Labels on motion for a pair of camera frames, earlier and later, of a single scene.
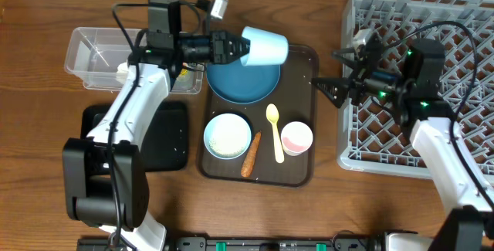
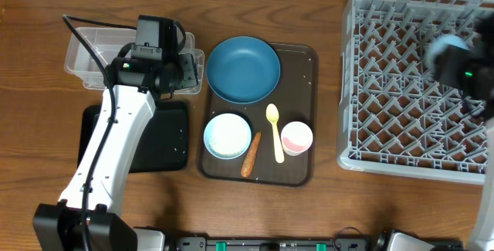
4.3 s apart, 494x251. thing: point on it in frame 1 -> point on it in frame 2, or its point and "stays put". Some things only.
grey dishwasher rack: (373, 139) stays put
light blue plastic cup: (265, 48) -> (441, 42)
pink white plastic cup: (296, 138) stays put
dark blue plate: (238, 83) stays put
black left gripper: (218, 46) -> (186, 62)
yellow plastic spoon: (272, 115) stays put
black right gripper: (343, 87) -> (451, 59)
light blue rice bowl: (227, 136) stays put
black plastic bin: (165, 145) stays put
